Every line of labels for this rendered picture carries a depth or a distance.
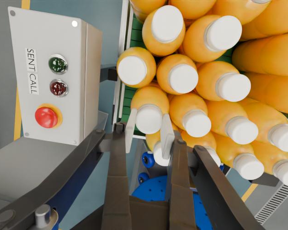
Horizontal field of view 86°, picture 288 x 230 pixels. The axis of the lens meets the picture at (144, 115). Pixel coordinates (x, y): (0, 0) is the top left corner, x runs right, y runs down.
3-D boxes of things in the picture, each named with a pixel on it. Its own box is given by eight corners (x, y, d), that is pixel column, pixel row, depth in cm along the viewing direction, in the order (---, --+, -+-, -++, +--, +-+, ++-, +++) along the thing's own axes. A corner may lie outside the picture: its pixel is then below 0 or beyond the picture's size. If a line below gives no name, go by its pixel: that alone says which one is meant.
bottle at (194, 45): (178, 65, 40) (199, 69, 23) (171, 37, 38) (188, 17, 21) (205, 55, 39) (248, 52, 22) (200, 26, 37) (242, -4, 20)
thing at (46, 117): (39, 124, 26) (34, 127, 25) (37, 103, 25) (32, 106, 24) (60, 127, 26) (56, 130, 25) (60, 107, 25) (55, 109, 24)
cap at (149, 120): (144, 99, 23) (143, 102, 21) (166, 112, 23) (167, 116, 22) (132, 120, 24) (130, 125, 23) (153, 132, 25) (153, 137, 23)
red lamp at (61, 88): (52, 93, 24) (47, 95, 23) (51, 80, 23) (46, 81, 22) (66, 96, 24) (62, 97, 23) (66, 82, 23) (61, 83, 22)
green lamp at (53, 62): (51, 70, 23) (46, 71, 22) (50, 55, 22) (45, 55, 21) (66, 73, 23) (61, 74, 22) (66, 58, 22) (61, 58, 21)
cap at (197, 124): (204, 107, 25) (207, 110, 23) (208, 128, 26) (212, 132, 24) (180, 113, 25) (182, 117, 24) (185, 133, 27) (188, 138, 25)
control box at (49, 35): (56, 117, 37) (21, 138, 27) (52, 22, 30) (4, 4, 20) (97, 124, 37) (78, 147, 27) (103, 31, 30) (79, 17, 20)
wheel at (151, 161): (148, 172, 42) (153, 169, 43) (151, 158, 41) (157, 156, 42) (139, 162, 46) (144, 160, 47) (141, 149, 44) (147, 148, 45)
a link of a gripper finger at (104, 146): (120, 156, 15) (89, 152, 15) (127, 133, 19) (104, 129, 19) (122, 143, 14) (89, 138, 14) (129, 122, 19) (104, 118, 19)
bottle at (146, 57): (159, 69, 41) (165, 76, 23) (137, 84, 42) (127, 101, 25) (144, 45, 39) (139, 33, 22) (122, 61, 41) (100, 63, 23)
